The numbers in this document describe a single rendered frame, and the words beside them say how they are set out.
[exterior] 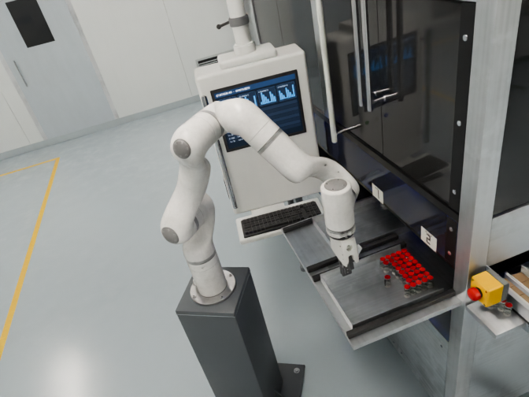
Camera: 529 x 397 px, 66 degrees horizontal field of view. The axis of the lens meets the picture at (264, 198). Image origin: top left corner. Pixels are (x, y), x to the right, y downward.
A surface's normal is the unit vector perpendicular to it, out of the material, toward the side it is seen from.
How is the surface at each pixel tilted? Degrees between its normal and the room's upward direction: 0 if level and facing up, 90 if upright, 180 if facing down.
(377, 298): 0
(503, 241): 90
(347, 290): 0
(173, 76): 90
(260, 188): 90
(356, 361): 0
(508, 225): 90
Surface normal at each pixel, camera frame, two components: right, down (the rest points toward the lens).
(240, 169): 0.17, 0.52
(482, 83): -0.93, 0.32
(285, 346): -0.19, -0.82
